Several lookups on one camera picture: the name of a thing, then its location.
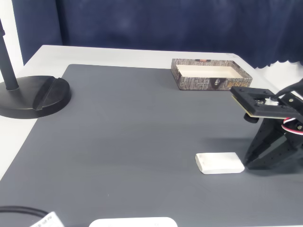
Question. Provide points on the white rectangular eraser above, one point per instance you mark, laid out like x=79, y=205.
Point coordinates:
x=220, y=163

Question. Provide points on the bark-patterned open cardboard box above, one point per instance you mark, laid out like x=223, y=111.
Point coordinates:
x=196, y=84

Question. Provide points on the grey desk mat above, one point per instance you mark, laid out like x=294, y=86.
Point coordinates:
x=118, y=142

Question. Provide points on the white flat device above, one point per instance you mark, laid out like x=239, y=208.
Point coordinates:
x=132, y=222

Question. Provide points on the dark blue curtain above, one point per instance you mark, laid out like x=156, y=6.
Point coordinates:
x=142, y=23

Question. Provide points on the white printed label tag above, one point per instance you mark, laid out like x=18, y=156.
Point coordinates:
x=49, y=221

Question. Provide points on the black round-base stand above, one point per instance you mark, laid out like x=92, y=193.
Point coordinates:
x=23, y=94

